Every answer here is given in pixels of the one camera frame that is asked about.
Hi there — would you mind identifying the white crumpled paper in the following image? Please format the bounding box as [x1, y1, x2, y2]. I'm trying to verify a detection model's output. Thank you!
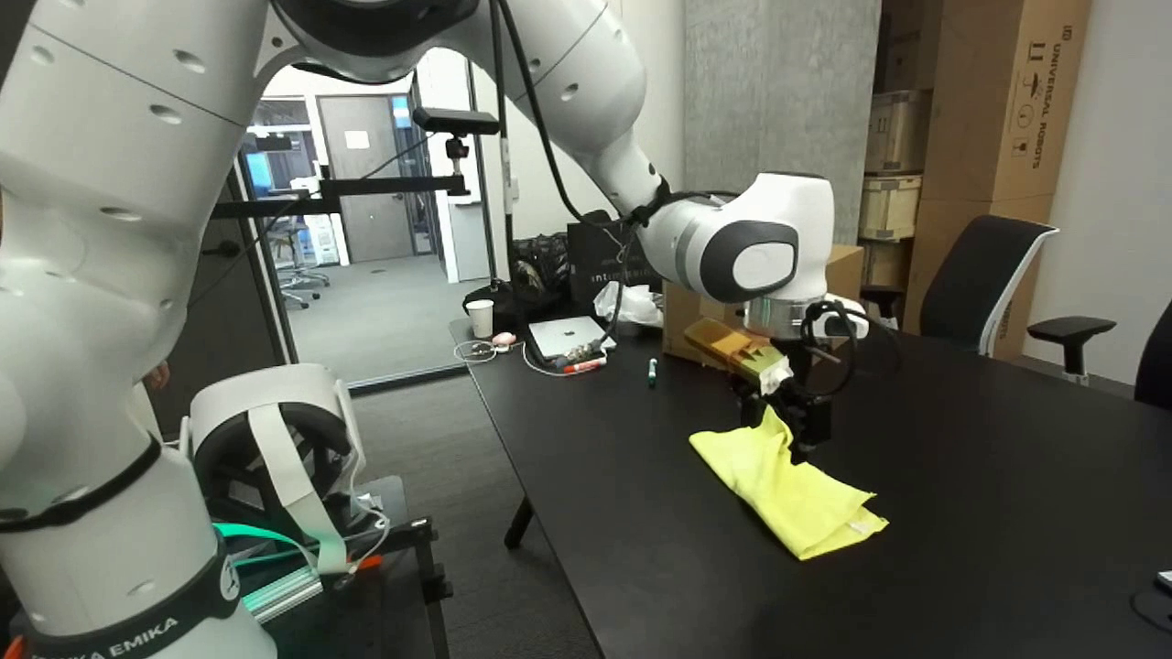
[590, 279, 671, 334]

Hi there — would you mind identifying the white VR headset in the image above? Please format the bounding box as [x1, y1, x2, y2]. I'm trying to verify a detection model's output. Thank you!
[180, 358, 376, 583]

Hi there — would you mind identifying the black bag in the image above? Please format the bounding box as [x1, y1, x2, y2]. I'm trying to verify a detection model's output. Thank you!
[505, 209, 638, 322]

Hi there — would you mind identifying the white paper cup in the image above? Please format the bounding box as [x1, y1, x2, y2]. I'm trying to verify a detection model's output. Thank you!
[460, 295, 499, 342]

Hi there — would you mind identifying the lit computer monitor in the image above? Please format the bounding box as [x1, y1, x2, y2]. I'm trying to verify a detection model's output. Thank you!
[239, 146, 288, 199]

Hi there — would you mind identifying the yellow cloth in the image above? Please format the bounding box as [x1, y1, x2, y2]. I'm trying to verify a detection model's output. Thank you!
[683, 401, 894, 563]

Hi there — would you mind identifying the small brown cardboard box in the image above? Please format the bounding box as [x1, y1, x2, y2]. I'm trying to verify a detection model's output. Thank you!
[857, 239, 912, 295]
[868, 87, 925, 177]
[857, 172, 923, 242]

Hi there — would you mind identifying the tall brown cardboard box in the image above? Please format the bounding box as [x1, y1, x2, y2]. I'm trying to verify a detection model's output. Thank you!
[902, 0, 1093, 336]

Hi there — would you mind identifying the grey door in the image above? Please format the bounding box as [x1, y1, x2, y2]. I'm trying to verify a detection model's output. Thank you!
[317, 93, 416, 266]

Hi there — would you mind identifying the black office chair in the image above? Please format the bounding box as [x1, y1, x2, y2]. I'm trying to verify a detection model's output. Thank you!
[914, 214, 1063, 361]
[1026, 301, 1172, 415]

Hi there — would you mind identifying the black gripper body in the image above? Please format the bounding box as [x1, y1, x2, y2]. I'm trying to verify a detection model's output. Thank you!
[781, 331, 864, 406]

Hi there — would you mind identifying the black metal stand frame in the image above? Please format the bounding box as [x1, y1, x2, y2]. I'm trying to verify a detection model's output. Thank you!
[213, 105, 505, 227]

